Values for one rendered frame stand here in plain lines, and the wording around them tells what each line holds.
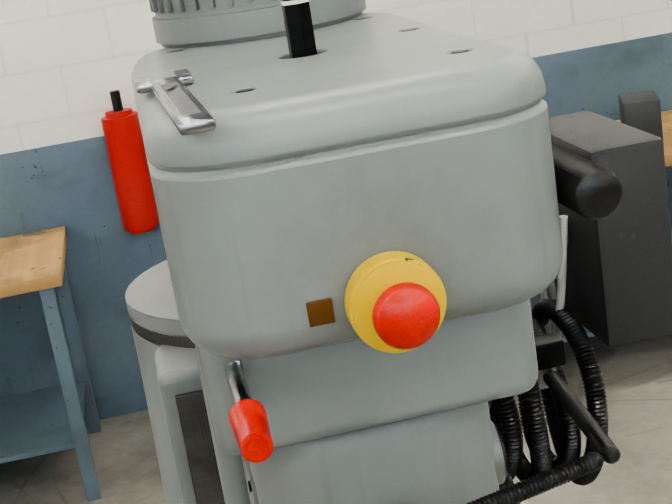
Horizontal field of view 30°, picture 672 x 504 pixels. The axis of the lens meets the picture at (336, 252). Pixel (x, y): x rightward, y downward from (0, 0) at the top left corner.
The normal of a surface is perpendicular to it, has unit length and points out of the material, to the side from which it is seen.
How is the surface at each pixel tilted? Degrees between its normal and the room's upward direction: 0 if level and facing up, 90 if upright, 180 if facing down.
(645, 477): 0
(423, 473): 90
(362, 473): 90
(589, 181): 90
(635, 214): 90
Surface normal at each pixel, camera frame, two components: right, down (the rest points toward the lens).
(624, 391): -0.15, -0.95
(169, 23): -0.74, 0.29
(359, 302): 0.18, 0.25
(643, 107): -0.13, 0.29
